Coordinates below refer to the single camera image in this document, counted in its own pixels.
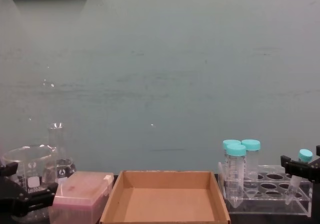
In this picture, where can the clear acrylic tube rack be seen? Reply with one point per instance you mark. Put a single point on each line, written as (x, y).
(270, 196)

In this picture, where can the clear glass conical flask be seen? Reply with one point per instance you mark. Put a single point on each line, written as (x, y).
(58, 146)

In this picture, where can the clear tube with teal cap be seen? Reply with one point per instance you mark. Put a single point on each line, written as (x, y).
(231, 142)
(251, 145)
(236, 169)
(305, 156)

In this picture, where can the shallow brown cardboard tray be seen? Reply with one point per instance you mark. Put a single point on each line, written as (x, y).
(165, 204)

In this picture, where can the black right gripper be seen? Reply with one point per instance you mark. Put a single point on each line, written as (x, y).
(316, 170)

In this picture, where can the clear glass beaker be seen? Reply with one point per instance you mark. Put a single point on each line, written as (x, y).
(30, 169)

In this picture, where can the pink pipette tip box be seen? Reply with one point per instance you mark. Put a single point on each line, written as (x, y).
(82, 191)

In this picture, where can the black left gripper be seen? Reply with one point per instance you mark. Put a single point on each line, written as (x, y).
(12, 196)

